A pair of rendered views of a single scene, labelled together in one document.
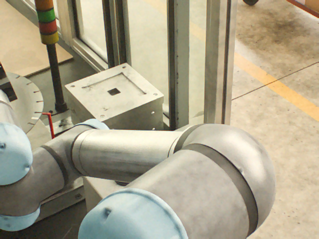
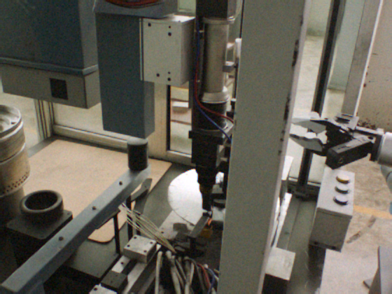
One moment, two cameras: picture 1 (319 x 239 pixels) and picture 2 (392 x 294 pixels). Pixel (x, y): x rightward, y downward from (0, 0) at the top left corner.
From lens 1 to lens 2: 1.15 m
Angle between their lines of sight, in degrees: 32
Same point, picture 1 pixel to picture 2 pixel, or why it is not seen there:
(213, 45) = (350, 111)
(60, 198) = (278, 239)
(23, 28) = (116, 156)
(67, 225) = (301, 250)
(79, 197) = (286, 234)
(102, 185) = (337, 208)
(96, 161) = not seen: outside the picture
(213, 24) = (352, 98)
